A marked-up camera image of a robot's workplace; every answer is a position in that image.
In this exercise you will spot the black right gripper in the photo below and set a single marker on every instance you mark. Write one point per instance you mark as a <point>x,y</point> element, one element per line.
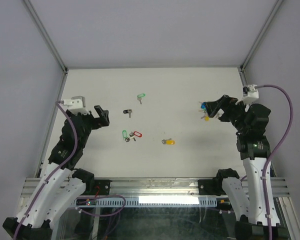
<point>213,106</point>

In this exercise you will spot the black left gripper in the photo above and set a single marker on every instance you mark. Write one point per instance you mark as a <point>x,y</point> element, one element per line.
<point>103,120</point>

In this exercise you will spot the bunch of silver keys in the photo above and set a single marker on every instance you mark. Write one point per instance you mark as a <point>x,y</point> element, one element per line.
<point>206,115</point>

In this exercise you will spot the blue key tag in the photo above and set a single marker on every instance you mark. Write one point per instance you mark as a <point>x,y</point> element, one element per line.
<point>203,106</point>

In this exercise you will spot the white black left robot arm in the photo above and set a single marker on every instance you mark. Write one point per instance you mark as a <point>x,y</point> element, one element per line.
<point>61,182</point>

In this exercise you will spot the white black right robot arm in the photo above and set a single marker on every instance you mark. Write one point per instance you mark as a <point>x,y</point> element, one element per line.
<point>255,212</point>

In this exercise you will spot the silver key on black tag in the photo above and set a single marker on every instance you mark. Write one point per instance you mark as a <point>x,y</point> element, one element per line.
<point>129,111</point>

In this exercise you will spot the green key tag near left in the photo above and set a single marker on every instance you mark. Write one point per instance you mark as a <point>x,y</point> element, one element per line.
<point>124,134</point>

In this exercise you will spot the green key tag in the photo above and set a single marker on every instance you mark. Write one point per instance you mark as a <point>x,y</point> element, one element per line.
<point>141,95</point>
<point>124,134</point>

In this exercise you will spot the red key tag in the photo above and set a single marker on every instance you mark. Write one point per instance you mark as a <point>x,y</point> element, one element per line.
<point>136,134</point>

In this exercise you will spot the green key tag far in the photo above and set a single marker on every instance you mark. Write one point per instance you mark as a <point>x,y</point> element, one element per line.
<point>141,95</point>

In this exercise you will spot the yellow key tag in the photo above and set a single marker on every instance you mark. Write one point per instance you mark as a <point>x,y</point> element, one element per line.
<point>170,142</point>

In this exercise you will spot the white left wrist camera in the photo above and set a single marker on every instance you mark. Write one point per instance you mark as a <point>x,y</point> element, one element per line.
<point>76,105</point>

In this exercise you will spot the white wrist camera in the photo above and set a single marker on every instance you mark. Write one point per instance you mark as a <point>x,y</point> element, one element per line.
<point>76,105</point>
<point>250,95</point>

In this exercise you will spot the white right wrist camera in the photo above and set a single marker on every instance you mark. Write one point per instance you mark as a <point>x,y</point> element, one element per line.
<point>250,95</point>

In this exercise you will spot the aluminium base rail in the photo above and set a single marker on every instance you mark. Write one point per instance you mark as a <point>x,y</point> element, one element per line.
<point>134,187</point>

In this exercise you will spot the white slotted cable duct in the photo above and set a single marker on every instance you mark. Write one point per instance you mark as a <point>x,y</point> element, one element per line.
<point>150,201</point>

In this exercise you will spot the aluminium frame right post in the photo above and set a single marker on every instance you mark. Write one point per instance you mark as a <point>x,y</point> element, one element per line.
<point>262,33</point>

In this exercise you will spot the aluminium frame post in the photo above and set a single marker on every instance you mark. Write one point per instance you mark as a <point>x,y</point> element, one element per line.
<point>262,33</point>
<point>44,34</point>

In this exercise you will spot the aluminium frame left post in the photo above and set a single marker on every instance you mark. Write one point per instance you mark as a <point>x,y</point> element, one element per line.
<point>44,34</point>

